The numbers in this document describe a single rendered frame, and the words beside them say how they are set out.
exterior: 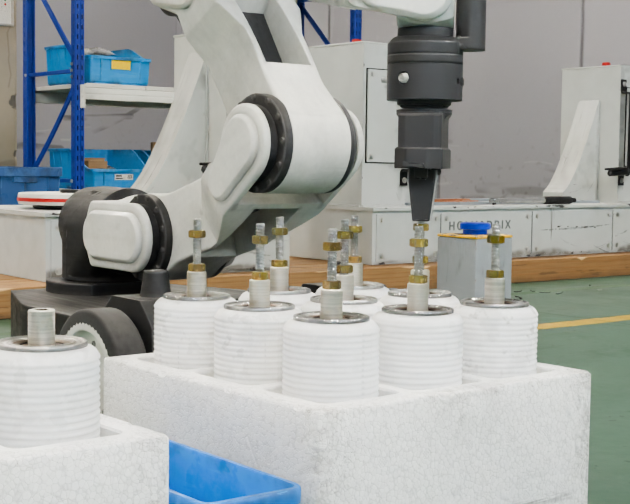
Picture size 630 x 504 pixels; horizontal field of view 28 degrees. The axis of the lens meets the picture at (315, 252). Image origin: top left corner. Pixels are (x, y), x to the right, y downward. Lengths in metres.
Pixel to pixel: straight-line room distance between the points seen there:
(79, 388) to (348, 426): 0.27
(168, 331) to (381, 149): 2.77
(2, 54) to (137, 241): 5.90
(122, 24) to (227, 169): 9.07
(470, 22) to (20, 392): 0.71
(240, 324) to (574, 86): 3.96
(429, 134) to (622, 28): 6.12
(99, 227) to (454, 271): 0.72
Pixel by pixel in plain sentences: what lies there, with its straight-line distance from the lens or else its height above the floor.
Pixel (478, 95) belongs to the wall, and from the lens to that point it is 8.26.
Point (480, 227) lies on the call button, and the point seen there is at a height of 0.32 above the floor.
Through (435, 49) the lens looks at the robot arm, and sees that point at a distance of 1.44.
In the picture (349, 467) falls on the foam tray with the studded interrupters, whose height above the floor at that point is 0.12.
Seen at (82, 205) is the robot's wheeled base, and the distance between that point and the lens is 2.25.
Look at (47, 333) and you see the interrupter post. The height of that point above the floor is 0.26.
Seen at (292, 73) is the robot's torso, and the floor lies 0.53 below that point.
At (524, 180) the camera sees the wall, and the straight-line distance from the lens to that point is 7.96.
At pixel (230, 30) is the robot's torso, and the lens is 1.87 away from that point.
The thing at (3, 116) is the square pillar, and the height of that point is 0.66.
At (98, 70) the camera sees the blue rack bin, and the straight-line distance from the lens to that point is 6.49.
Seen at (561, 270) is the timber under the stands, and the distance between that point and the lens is 4.56.
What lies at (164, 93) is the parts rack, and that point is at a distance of 6.63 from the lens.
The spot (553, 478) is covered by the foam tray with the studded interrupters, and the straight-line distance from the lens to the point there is 1.40.
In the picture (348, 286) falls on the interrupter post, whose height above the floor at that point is 0.27.
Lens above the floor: 0.40
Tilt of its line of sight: 4 degrees down
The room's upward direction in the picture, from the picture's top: 1 degrees clockwise
